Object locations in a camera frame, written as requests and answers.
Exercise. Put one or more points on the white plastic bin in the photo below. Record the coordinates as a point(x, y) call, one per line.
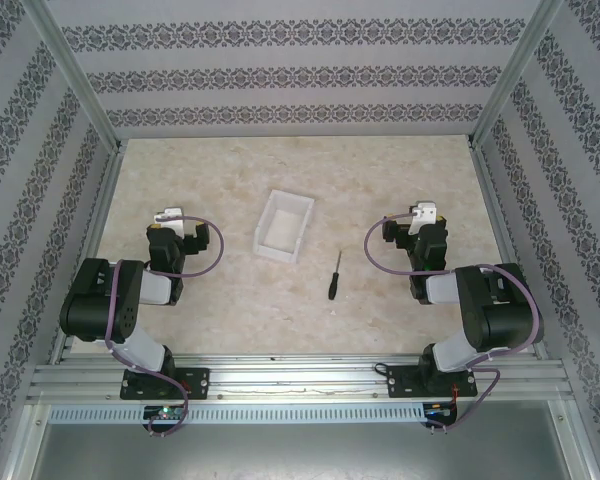
point(282, 225)

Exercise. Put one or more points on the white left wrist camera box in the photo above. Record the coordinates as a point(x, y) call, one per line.
point(170, 218)

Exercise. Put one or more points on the black screwdriver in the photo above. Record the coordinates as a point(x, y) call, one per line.
point(334, 285)

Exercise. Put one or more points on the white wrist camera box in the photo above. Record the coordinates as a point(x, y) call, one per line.
point(170, 218)
point(424, 214)

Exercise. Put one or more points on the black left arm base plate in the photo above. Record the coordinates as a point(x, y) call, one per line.
point(195, 382)

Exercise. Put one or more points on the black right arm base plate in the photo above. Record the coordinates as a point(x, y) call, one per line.
point(402, 382)

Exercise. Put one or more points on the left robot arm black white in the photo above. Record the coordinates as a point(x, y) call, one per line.
point(97, 300)

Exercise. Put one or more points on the aluminium frame post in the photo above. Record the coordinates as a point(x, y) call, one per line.
point(75, 75)
point(520, 65)

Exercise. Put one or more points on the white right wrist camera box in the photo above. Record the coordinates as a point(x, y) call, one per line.
point(424, 214)

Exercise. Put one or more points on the aluminium mounting rail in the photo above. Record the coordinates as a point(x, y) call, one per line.
point(300, 375)

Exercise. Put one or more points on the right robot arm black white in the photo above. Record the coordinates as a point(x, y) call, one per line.
point(500, 310)

